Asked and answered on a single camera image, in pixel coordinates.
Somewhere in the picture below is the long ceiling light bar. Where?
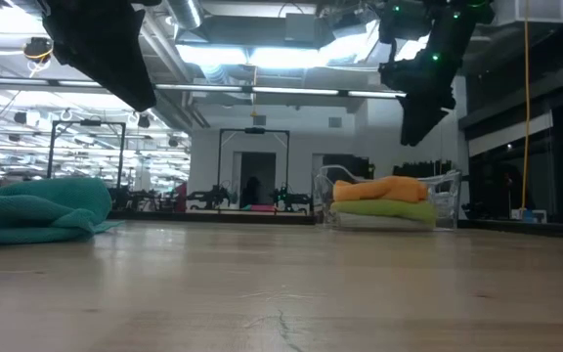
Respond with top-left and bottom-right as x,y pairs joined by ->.
0,75 -> 408,101

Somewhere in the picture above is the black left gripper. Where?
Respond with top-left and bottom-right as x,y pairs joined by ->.
41,0 -> 158,113

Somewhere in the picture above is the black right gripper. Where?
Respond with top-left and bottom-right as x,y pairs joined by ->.
392,9 -> 483,148

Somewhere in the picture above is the black background gantry frame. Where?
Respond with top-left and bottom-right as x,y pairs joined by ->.
46,119 -> 127,192
216,127 -> 291,212

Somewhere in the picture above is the orange microfiber towel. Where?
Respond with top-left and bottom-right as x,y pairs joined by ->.
332,175 -> 430,204

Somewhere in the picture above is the background work table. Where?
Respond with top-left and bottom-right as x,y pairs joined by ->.
189,207 -> 317,226

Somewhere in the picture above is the hanging black cable reel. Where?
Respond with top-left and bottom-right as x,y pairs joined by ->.
22,36 -> 59,65

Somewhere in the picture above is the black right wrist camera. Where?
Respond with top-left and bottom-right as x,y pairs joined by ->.
377,59 -> 413,94

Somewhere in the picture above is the grey microfiber towel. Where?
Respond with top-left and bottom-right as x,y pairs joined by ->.
337,212 -> 432,231

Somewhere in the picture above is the lime green microfiber towel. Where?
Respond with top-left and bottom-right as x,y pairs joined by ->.
329,198 -> 438,227

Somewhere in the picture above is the clear plastic bin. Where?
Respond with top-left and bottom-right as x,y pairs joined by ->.
313,164 -> 463,232

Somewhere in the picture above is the yellow extension cord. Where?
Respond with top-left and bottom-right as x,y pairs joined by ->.
519,0 -> 532,212

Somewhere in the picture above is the dark background robot station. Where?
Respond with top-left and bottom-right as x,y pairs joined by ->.
108,185 -> 185,214

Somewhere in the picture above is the teal microfiber towel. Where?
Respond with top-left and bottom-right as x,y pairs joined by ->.
0,176 -> 125,246

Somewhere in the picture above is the blue white box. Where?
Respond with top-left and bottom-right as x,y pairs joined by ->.
509,207 -> 548,225

